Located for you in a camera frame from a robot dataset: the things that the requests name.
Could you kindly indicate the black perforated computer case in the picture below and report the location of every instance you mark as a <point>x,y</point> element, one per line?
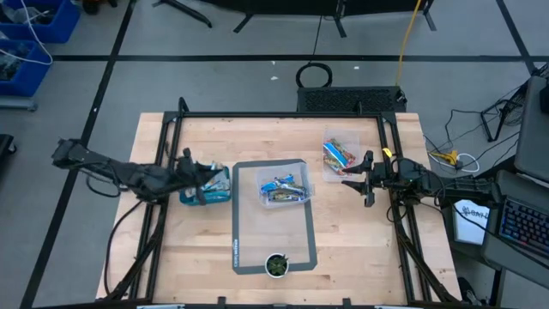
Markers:
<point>343,99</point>

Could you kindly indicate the grey cart shelf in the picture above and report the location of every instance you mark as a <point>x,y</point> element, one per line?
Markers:
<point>17,103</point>

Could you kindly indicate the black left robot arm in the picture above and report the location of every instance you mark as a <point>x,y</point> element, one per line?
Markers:
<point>128,176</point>

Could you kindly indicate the black backlit keyboard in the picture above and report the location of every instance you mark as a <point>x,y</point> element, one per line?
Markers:
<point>523,225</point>

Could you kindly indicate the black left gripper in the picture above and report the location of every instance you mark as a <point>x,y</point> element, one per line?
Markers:
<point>188,178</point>

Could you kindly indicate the person's shoe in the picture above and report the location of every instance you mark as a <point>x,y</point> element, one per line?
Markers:
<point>468,289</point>

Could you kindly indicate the yellow tape tag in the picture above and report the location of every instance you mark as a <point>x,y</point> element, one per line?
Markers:
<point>387,152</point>

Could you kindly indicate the white pot with succulent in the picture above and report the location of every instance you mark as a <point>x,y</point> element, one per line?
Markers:
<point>276,265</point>

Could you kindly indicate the blue storage bin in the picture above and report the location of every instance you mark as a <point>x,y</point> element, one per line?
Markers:
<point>32,77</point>
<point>60,26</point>

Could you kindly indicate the teal plastic bin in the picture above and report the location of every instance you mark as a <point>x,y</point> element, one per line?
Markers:
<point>186,201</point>

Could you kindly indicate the grey monitor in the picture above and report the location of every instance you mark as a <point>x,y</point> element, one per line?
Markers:
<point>532,129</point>

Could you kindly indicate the bright blue granola bar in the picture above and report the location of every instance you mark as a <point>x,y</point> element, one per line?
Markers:
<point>270,185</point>

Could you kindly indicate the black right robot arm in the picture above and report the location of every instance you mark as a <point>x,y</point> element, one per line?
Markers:
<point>463,186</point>

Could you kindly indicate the black partition panel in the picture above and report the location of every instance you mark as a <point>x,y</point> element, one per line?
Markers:
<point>279,4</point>

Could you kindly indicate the clear plastic bin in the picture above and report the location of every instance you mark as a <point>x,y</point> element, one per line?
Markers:
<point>306,171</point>
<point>354,173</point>

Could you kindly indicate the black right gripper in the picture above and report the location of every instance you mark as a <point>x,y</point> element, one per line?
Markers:
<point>388,176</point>

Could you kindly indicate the grey desk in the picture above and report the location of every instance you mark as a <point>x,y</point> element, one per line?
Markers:
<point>521,262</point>

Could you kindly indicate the dark blue granola bar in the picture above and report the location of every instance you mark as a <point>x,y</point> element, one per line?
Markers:
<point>285,196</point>

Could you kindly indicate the white paper sheet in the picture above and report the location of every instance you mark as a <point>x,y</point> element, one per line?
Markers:
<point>472,229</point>

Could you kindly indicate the black equipment foot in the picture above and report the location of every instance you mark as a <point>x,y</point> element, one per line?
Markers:
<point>5,145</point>

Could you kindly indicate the black aluminium table frame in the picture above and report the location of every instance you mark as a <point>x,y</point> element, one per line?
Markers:
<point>279,114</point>

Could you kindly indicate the grey-bordered silicone baking mat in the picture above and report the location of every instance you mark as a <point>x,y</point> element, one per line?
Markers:
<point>274,232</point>

